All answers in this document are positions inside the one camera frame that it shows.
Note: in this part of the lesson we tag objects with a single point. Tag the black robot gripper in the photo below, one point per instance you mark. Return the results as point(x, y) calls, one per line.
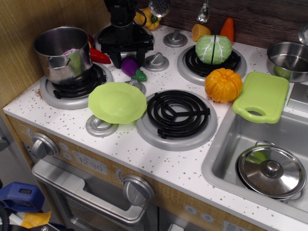
point(140, 49)

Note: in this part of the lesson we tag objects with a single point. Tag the purple toy eggplant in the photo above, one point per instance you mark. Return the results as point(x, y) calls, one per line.
point(131, 68)

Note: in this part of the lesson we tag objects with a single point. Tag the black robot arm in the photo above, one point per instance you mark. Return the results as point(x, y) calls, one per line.
point(122, 13)

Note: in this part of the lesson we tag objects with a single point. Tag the grey stove knob under plate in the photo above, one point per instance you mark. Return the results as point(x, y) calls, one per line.
point(137, 84)

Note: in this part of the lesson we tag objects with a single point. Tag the light green plastic plate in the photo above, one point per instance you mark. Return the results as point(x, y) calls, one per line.
point(117, 103)

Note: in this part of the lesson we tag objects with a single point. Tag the grey stove knob centre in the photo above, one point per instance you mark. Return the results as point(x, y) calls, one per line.
point(156, 63)

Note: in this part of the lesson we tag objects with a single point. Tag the red toy chili pepper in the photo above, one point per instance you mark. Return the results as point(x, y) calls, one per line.
point(96, 55)

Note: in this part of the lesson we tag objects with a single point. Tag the yellow toy bell pepper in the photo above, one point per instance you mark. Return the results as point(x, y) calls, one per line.
point(147, 19)

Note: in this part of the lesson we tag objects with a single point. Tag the grey stove knob back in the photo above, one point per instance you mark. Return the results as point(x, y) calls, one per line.
point(175, 39)

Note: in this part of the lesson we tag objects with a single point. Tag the purple toy cabbage slice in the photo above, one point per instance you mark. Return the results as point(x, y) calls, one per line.
point(70, 51)

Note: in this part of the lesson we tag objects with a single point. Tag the hanging steel skimmer spoon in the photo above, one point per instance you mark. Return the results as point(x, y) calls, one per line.
point(159, 8)

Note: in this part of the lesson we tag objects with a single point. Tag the tall steel pot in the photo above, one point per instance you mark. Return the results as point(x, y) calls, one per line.
point(58, 68)

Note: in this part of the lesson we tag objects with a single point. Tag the back right stove burner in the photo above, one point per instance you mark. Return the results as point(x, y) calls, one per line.
point(195, 71)

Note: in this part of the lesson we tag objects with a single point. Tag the front left stove burner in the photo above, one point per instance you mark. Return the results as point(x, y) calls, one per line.
point(75, 95)

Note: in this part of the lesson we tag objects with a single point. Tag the toy corn cob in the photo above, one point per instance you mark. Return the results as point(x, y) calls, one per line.
point(199, 31)

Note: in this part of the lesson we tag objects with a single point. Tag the grey stove knob front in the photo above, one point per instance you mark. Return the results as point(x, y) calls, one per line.
point(100, 128)

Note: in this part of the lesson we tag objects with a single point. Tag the front right stove burner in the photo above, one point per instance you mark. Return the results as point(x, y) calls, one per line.
point(177, 120)

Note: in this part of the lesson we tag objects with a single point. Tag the green toy cabbage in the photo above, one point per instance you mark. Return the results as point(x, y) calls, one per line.
point(213, 49)

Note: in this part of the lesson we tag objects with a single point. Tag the hanging steel ladle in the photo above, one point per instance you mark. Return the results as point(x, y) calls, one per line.
point(203, 12)

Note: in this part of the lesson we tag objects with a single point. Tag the orange toy pumpkin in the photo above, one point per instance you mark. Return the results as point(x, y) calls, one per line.
point(223, 85)

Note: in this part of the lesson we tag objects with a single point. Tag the orange toy carrot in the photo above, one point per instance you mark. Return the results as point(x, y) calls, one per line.
point(228, 29)

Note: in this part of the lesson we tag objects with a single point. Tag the grey oven dial left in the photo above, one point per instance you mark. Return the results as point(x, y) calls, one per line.
point(43, 146)

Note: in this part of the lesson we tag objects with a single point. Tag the grey oven dial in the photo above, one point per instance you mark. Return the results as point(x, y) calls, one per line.
point(137, 191)
point(43, 146)

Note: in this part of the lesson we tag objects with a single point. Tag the grey oven dial right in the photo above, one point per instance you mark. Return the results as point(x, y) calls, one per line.
point(137, 191)

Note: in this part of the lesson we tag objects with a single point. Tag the green plastic cutting board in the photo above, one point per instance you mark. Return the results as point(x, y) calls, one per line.
point(262, 98)

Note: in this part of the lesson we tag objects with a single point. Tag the steel saucepan back right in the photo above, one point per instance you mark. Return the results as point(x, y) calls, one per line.
point(288, 60)

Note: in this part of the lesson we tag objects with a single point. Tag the blue clamp tool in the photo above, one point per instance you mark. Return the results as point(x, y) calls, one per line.
point(22, 197)

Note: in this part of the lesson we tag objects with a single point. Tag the steel pot with lid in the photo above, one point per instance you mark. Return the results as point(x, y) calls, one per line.
point(271, 171)

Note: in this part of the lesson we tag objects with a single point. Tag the yellow cloth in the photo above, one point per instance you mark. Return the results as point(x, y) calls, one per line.
point(32, 219)

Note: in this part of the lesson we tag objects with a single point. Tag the grey oven door handle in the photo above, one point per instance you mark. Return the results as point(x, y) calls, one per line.
point(87, 203)

